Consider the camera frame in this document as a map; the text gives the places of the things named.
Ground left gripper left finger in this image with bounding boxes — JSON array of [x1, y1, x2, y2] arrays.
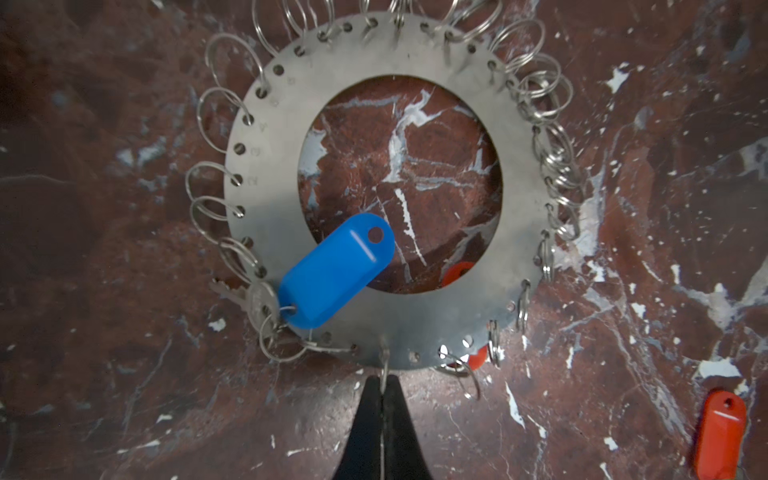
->
[[332, 376, 383, 480]]

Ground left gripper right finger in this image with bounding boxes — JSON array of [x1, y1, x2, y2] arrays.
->
[[382, 374, 433, 480]]

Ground blue key tag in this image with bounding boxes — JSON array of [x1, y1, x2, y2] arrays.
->
[[278, 213, 396, 330]]

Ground red key tag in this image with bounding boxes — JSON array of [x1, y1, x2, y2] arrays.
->
[[694, 390, 747, 480], [440, 261, 488, 371]]

